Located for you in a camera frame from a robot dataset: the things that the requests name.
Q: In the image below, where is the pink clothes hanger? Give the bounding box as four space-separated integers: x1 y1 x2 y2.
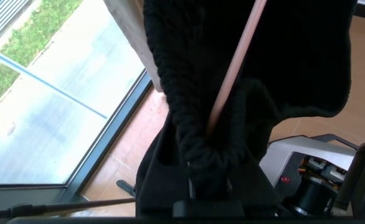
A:
206 0 268 139

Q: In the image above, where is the black clothes rack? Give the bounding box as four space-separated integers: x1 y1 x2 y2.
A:
0 179 137 220

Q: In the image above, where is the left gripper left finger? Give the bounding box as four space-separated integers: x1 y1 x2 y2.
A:
135 118 191 218

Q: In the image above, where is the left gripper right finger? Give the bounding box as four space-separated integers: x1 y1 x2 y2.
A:
229 152 280 218

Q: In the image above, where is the black garment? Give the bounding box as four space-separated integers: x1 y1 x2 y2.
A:
135 0 358 218

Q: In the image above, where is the beige curtain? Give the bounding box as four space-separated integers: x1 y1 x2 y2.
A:
103 0 163 93

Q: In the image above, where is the window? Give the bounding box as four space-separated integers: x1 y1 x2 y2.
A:
0 0 154 218

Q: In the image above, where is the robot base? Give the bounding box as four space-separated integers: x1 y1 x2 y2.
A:
258 130 365 218

